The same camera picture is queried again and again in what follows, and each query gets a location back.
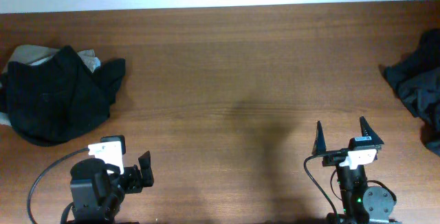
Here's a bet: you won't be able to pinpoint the dark clothes pile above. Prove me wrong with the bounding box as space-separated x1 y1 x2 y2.
382 28 439 155

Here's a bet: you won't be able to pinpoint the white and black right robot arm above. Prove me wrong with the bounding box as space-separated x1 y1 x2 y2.
303 116 397 224

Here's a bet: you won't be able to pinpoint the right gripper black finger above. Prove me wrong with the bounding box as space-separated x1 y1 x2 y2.
360 116 384 145
311 121 327 155

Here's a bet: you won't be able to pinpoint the black shorts with patterned waistband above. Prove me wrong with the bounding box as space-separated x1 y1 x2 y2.
1 46 126 146

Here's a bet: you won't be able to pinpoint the folded beige shorts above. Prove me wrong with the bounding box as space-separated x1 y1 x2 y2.
1 45 108 128

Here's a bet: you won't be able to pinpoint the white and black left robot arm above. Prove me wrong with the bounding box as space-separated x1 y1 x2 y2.
60 151 154 224

